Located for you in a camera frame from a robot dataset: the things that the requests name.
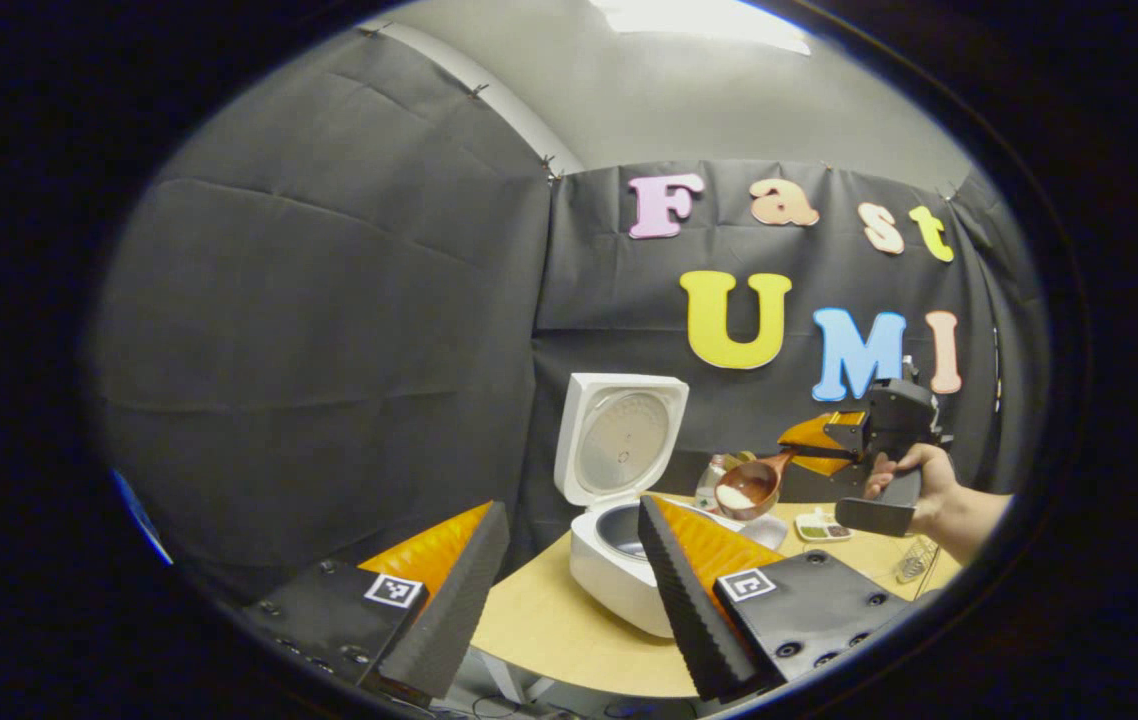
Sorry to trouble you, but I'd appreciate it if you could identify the white divided dish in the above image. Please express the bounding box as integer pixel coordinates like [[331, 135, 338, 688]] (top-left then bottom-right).
[[794, 508, 855, 544]]

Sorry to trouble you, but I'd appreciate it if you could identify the metal wire chopstick holder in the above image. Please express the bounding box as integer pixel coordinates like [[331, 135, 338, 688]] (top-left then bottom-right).
[[894, 535, 940, 586]]

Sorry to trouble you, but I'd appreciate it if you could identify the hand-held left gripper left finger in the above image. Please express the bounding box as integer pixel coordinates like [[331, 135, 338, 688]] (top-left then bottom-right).
[[244, 500, 512, 701]]

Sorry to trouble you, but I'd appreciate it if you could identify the clear plastic water bottle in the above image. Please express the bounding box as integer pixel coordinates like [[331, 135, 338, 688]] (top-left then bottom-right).
[[695, 455, 730, 513]]

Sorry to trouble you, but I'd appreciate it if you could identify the black backdrop cloth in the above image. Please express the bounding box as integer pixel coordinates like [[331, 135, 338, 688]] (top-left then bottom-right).
[[89, 25, 1050, 601]]

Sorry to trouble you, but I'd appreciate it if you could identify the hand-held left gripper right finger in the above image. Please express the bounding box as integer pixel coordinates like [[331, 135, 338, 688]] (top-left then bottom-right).
[[637, 495, 915, 703]]

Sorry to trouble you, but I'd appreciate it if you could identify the white rice cooker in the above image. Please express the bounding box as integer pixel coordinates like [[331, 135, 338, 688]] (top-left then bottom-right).
[[554, 372, 790, 639]]

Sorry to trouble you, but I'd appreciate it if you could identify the brown wooden spoon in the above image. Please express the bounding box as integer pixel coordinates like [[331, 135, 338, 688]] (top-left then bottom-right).
[[714, 447, 800, 522]]

